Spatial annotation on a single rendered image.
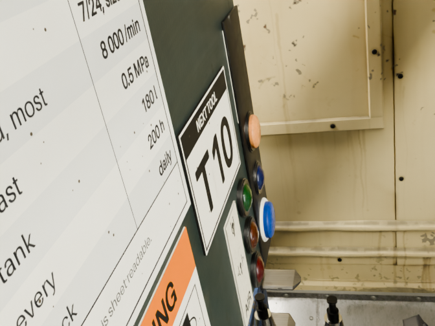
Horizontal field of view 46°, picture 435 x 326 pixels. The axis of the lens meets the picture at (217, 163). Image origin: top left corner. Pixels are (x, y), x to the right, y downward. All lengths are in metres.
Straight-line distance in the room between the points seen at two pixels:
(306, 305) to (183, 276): 1.21
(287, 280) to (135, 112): 0.79
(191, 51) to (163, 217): 0.09
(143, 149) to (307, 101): 0.95
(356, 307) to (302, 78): 0.64
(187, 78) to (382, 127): 0.91
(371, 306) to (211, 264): 1.17
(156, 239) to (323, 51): 0.91
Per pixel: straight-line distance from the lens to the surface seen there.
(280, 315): 0.90
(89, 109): 0.17
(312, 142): 1.18
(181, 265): 0.24
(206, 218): 0.27
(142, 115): 0.20
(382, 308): 1.44
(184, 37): 0.26
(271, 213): 0.41
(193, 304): 0.26
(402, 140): 1.18
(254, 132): 0.37
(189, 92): 0.26
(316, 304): 1.45
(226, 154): 0.32
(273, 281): 0.97
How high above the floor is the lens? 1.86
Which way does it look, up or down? 28 degrees down
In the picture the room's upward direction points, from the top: 11 degrees counter-clockwise
